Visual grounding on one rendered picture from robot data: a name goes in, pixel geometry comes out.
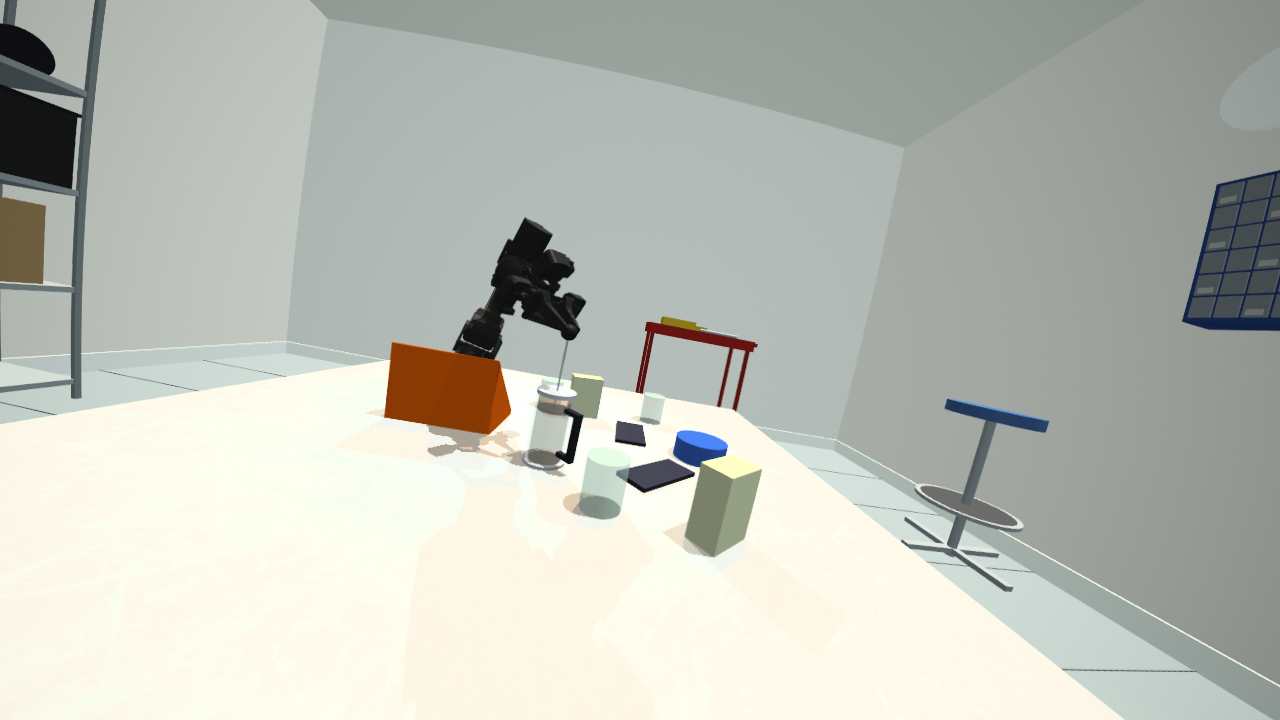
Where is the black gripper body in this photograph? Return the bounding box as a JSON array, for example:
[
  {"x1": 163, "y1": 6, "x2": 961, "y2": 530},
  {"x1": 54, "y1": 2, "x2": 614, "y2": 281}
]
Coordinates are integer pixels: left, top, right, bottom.
[{"x1": 494, "y1": 268, "x2": 586, "y2": 319}]

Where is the blue short cylinder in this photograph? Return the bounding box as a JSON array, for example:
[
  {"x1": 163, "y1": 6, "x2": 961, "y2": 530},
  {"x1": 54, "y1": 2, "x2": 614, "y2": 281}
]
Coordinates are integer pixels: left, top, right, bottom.
[{"x1": 673, "y1": 430, "x2": 728, "y2": 468}]

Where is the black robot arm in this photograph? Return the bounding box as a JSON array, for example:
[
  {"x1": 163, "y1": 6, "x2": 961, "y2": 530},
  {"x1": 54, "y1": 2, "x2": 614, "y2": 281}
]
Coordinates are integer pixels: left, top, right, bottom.
[{"x1": 453, "y1": 218, "x2": 573, "y2": 360}]

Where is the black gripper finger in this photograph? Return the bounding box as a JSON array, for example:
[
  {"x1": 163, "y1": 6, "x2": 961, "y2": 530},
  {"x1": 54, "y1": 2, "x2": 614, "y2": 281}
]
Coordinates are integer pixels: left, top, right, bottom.
[
  {"x1": 521, "y1": 290, "x2": 568, "y2": 332},
  {"x1": 556, "y1": 296, "x2": 580, "y2": 334}
]

